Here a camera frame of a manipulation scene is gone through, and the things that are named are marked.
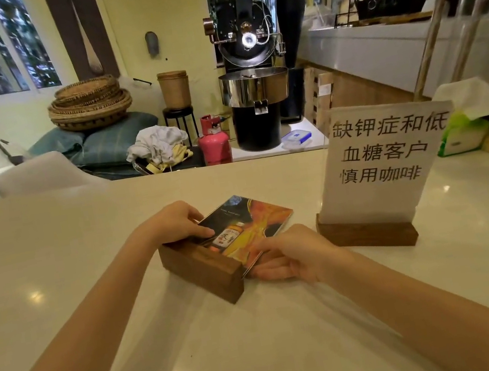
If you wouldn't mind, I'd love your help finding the person's right hand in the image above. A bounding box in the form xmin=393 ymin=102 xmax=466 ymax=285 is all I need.
xmin=243 ymin=215 xmax=360 ymax=295

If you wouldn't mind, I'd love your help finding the person's left hand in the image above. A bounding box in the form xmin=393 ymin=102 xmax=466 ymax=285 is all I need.
xmin=128 ymin=195 xmax=218 ymax=259

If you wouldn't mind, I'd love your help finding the colourful picture sign wooden base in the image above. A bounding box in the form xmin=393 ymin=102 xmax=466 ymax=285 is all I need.
xmin=151 ymin=185 xmax=308 ymax=316

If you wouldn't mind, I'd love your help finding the white sign with wooden base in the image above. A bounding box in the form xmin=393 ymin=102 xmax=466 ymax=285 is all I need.
xmin=296 ymin=88 xmax=477 ymax=263

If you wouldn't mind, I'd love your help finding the person's right forearm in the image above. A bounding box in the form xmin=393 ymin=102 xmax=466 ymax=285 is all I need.
xmin=322 ymin=224 xmax=489 ymax=371

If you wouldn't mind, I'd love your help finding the person's left forearm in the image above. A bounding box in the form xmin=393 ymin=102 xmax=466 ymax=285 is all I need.
xmin=0 ymin=229 xmax=183 ymax=371

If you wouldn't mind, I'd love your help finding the yellow cloth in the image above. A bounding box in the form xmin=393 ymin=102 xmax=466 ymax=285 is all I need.
xmin=144 ymin=143 xmax=197 ymax=176

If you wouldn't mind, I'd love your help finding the pile of white cloths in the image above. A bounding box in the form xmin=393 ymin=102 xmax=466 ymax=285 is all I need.
xmin=121 ymin=120 xmax=193 ymax=171

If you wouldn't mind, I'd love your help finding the pink gas cylinder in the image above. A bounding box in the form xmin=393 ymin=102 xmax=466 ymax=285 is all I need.
xmin=193 ymin=111 xmax=235 ymax=168

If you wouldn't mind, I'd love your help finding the large teal cushion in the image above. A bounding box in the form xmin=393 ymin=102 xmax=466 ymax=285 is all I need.
xmin=63 ymin=107 xmax=166 ymax=172

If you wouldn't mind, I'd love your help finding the white low table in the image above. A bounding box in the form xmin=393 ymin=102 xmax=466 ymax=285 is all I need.
xmin=228 ymin=114 xmax=331 ymax=165

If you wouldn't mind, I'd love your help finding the plastic container with blue lid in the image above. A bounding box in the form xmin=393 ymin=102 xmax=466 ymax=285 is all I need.
xmin=279 ymin=126 xmax=315 ymax=152

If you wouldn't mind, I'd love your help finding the woven cylindrical bin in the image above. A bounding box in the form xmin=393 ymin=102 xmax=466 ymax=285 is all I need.
xmin=156 ymin=68 xmax=194 ymax=113

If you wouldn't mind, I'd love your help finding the large woven basket tray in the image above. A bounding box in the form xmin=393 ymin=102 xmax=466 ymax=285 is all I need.
xmin=46 ymin=88 xmax=138 ymax=138

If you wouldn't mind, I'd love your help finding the light grey chair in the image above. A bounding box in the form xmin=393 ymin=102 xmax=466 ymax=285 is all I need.
xmin=0 ymin=143 xmax=109 ymax=202

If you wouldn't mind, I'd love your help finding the small teal cushion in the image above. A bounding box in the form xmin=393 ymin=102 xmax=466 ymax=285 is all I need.
xmin=25 ymin=122 xmax=88 ymax=160

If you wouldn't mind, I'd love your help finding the wooden pallet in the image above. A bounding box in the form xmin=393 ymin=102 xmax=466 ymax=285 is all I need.
xmin=296 ymin=63 xmax=345 ymax=139

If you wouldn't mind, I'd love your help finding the small woven basket tray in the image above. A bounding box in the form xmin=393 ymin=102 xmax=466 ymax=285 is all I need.
xmin=51 ymin=73 xmax=122 ymax=111

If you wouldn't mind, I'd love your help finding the green tissue pack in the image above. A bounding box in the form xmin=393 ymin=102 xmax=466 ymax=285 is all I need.
xmin=425 ymin=74 xmax=489 ymax=159

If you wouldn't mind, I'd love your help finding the black appliance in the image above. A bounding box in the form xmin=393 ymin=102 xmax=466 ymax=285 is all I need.
xmin=353 ymin=0 xmax=431 ymax=24

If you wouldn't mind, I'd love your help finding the grey wall fixture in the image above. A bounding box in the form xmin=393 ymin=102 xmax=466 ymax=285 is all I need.
xmin=143 ymin=30 xmax=162 ymax=59

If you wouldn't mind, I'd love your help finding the brown spoon wall art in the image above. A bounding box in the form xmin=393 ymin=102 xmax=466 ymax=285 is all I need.
xmin=43 ymin=0 xmax=121 ymax=88

